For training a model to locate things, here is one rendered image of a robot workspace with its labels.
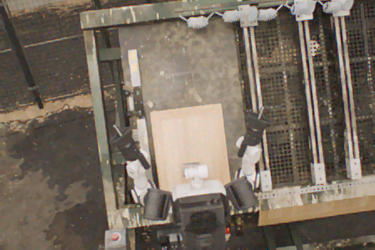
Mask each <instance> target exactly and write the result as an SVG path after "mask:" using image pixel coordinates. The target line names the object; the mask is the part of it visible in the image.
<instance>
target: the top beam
mask: <svg viewBox="0 0 375 250"><path fill-rule="evenodd" d="M237 1H238V0H177V1H173V2H167V3H153V4H143V5H137V6H128V7H123V8H108V9H103V10H93V11H88V12H83V13H79V16H80V28H82V30H89V29H94V30H101V29H106V28H120V27H125V26H136V25H141V24H151V23H165V22H170V21H175V20H184V19H183V18H180V16H182V17H184V18H185V19H190V18H191V17H194V18H197V17H202V16H203V17H209V16H210V15H211V14H212V13H214V14H213V15H212V16H211V17H214V16H219V15H218V13H221V14H222V15H223V14H224V13H225V12H227V11H234V10H237V11H239V7H238V6H231V7H226V8H212V9H201V10H197V11H186V12H181V13H175V8H190V7H194V6H204V5H209V4H220V3H234V2H237ZM313 1H317V2H316V4H315V5H317V4H320V3H319V2H318V0H313ZM353 1H355V0H353ZM320 2H321V3H323V4H325V3H328V2H330V3H331V0H320ZM284 4H285V5H287V6H289V7H292V6H293V5H295V2H294V0H285V1H280V2H277V1H275V2H270V3H259V6H256V8H257V12H258V11H259V10H260V9H262V10H268V9H269V8H272V9H277V8H279V7H280V5H283V6H282V7H281V8H288V7H286V6H285V5H284ZM215 12H217V13H215Z"/></svg>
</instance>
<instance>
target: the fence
mask: <svg viewBox="0 0 375 250"><path fill-rule="evenodd" d="M130 52H136V59H134V60H131V55H130ZM128 54H129V60H130V68H131V64H132V63H136V64H137V71H136V72H132V68H131V82H132V86H133V87H135V86H140V85H141V76H140V71H139V62H138V58H137V50H128ZM141 93H142V89H141ZM137 127H138V132H139V141H140V146H141V149H142V150H144V151H145V152H146V153H147V154H148V158H146V160H147V161H148V164H150V168H149V169H148V170H145V173H146V178H147V180H149V179H150V180H151V182H154V180H153V177H152V164H151V158H150V149H149V145H148V135H147V130H146V117H145V119H139V120H137Z"/></svg>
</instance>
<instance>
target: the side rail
mask: <svg viewBox="0 0 375 250"><path fill-rule="evenodd" d="M84 38H85V51H86V56H87V64H88V69H89V78H90V91H91V95H92V105H93V109H94V114H95V126H96V135H97V140H98V149H99V153H100V166H101V171H102V180H103V184H104V193H105V202H106V210H107V211H108V212H109V211H114V210H117V207H118V206H119V202H118V197H117V188H116V179H115V171H114V166H113V160H112V155H111V143H110V135H109V126H108V121H107V112H106V107H105V95H104V85H103V81H102V72H101V67H100V57H99V53H98V41H97V36H96V32H95V30H93V29H92V30H87V31H84Z"/></svg>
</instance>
